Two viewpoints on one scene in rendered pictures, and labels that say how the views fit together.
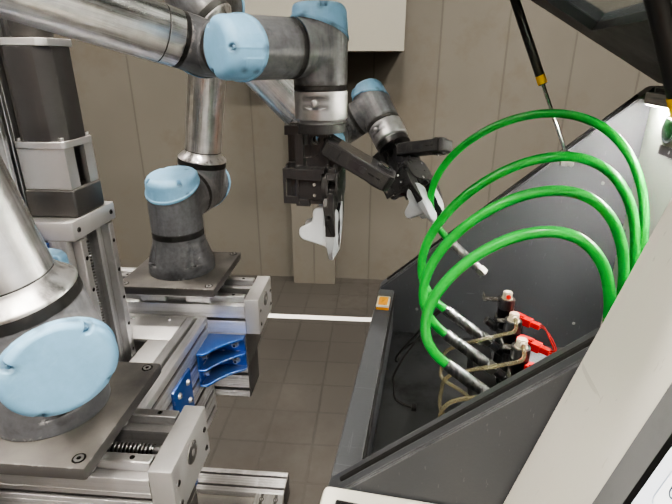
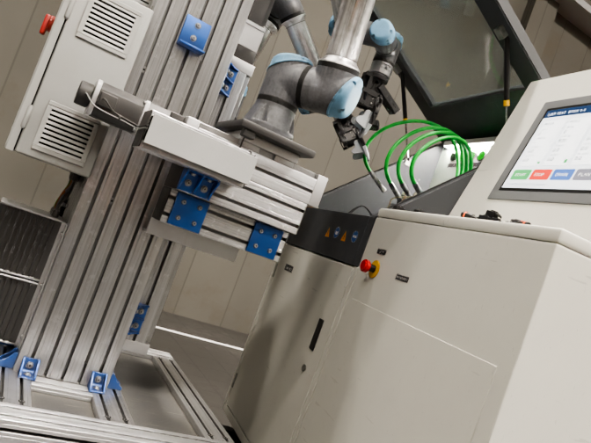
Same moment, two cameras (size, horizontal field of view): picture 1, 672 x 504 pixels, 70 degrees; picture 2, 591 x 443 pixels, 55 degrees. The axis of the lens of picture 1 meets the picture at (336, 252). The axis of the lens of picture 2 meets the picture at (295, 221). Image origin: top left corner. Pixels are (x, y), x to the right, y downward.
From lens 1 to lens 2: 1.54 m
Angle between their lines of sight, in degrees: 39
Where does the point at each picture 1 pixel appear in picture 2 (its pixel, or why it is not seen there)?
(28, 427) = (284, 130)
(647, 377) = (507, 154)
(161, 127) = not seen: outside the picture
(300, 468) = not seen: hidden behind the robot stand
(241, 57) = (390, 35)
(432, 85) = not seen: hidden behind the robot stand
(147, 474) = (313, 178)
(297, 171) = (369, 90)
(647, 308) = (503, 144)
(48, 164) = (251, 35)
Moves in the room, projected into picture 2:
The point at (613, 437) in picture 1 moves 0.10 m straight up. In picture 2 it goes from (499, 170) to (509, 139)
